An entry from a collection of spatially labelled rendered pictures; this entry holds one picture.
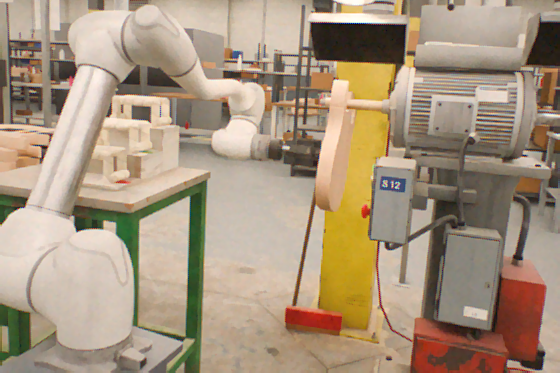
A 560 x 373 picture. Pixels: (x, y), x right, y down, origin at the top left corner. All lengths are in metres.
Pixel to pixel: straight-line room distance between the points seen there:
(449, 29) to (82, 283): 1.26
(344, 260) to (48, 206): 1.76
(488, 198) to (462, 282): 0.25
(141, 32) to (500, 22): 1.05
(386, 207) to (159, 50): 0.69
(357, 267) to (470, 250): 1.26
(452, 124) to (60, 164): 1.03
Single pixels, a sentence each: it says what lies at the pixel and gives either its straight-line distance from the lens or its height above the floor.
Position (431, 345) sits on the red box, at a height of 0.60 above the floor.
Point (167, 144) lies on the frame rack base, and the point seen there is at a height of 1.04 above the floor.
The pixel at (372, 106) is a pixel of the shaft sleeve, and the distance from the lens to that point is 1.59.
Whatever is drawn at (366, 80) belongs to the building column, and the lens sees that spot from 2.49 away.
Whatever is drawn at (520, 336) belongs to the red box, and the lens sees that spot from 1.69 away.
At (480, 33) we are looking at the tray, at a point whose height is 1.49.
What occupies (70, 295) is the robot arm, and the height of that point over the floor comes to 0.87.
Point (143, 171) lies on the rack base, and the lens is 1.80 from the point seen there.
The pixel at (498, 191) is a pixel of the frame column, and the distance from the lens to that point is 1.54.
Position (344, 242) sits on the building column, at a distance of 2.63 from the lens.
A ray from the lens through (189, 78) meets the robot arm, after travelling 1.36.
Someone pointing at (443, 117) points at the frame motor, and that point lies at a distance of 1.46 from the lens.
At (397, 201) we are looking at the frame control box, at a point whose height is 1.03.
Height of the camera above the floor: 1.33
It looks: 10 degrees down
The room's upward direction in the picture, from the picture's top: 3 degrees clockwise
